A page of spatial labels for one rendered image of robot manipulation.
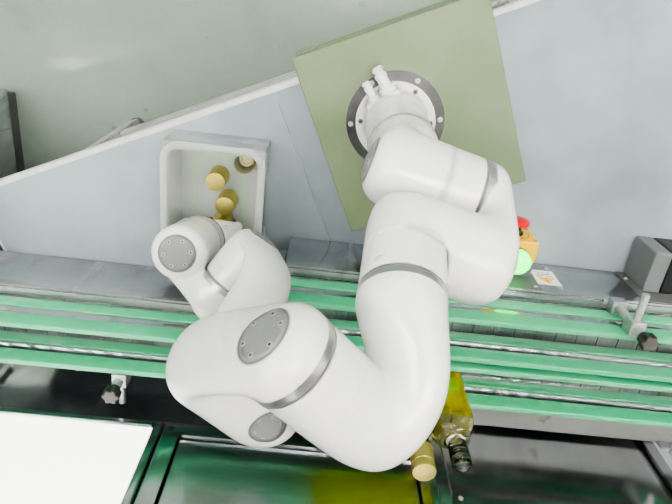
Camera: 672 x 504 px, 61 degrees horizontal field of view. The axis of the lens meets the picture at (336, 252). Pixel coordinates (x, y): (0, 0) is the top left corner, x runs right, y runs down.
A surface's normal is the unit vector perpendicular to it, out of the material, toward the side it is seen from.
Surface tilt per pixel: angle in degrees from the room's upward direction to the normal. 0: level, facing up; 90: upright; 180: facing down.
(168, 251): 17
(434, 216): 61
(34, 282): 90
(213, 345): 76
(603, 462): 90
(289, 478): 90
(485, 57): 2
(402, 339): 35
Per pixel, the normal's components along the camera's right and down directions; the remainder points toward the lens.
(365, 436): 0.31, 0.38
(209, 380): -0.70, -0.09
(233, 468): 0.11, -0.90
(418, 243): 0.18, -0.69
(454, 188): 0.08, 0.15
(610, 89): 0.00, 0.42
